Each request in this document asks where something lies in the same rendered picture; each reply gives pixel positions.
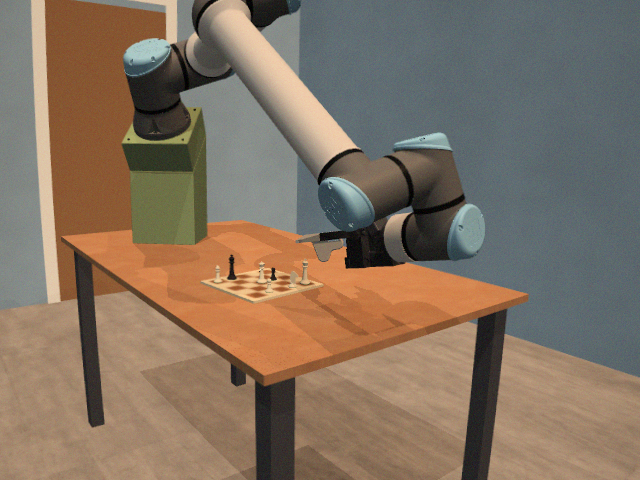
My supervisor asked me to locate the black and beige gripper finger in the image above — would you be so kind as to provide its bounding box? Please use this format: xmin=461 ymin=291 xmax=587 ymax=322
xmin=295 ymin=231 xmax=354 ymax=262

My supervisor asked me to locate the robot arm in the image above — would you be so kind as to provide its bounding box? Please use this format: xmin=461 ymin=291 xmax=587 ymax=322
xmin=123 ymin=0 xmax=485 ymax=262

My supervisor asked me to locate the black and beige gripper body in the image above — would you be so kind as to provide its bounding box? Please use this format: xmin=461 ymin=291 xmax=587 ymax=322
xmin=345 ymin=221 xmax=405 ymax=269

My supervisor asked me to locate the brown and cream chessboard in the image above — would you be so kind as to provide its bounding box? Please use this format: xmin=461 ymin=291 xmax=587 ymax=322
xmin=200 ymin=270 xmax=324 ymax=304

